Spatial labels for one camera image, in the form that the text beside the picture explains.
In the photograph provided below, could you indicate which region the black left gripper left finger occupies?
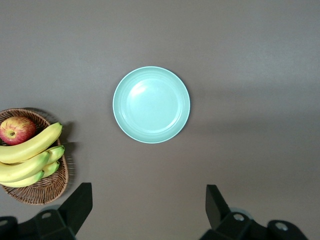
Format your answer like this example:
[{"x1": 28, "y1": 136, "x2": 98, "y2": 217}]
[{"x1": 0, "y1": 182, "x2": 93, "y2": 240}]

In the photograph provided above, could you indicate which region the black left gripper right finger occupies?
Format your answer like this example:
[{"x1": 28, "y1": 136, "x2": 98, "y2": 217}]
[{"x1": 199, "y1": 184, "x2": 307, "y2": 240}]

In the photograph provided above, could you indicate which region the pale green round plate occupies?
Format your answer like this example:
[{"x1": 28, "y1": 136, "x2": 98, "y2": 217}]
[{"x1": 112, "y1": 65, "x2": 191, "y2": 145}]

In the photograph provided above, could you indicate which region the brown wicker basket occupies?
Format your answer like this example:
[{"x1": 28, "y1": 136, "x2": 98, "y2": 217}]
[{"x1": 0, "y1": 107, "x2": 70, "y2": 206}]

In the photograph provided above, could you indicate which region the small green-tipped banana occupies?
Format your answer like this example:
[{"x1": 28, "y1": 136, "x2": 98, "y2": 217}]
[
  {"x1": 41, "y1": 160, "x2": 61, "y2": 179},
  {"x1": 46, "y1": 144, "x2": 66, "y2": 165}
]

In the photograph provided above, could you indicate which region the large yellow banana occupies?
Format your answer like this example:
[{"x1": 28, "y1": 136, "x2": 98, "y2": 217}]
[{"x1": 0, "y1": 122, "x2": 64, "y2": 165}]

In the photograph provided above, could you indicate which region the red apple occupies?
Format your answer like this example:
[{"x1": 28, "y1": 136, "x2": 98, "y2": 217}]
[{"x1": 0, "y1": 116, "x2": 37, "y2": 146}]

